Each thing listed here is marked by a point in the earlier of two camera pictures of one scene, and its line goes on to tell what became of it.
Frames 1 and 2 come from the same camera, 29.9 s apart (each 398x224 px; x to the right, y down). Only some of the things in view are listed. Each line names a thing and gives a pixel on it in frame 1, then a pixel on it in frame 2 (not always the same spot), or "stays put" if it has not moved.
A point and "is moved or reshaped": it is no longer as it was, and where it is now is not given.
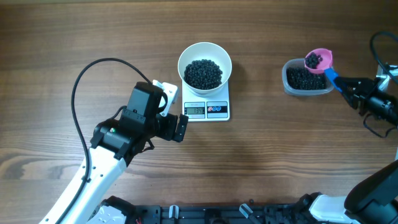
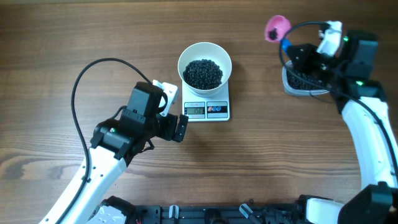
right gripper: [365, 87] to [303, 63]
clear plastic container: [297, 80] stays put
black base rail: [216, 214] stays put
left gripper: [168, 132] stays put
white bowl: [204, 68] stays put
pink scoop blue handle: [319, 61] is moved or reshaped
